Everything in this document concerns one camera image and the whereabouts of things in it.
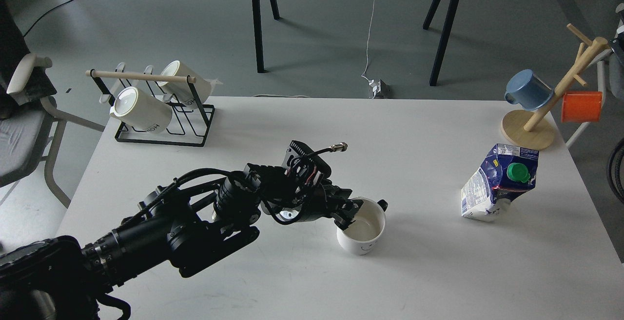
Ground white ribbed mug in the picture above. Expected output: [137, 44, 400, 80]
[109, 86, 173, 135]
[157, 60, 213, 109]

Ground white ribbed mug rear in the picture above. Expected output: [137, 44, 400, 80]
[157, 60, 213, 109]

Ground black table legs left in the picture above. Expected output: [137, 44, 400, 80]
[248, 0, 281, 74]

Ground wooden mug tree stand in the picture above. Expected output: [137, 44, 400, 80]
[501, 23, 610, 150]

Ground grey power adapter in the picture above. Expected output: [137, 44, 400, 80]
[369, 79, 389, 99]

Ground black wire mug rack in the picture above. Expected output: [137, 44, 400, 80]
[86, 60, 221, 147]

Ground white ribbed mug front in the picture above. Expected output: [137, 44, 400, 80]
[109, 86, 173, 135]

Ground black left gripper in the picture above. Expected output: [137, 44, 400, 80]
[244, 140, 364, 231]

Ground blue white milk carton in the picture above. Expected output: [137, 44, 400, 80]
[461, 143, 540, 221]

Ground blue mug on tree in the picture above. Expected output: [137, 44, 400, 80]
[504, 69, 555, 111]

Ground orange mug on tree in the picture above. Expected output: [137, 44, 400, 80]
[560, 91, 603, 123]

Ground black table legs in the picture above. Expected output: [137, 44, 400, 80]
[248, 0, 281, 74]
[423, 0, 460, 87]

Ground black table legs right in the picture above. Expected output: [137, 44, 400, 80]
[423, 0, 460, 87]

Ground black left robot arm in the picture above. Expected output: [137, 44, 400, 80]
[0, 140, 363, 320]

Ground white smiley face mug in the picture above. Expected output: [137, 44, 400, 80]
[336, 197, 388, 256]

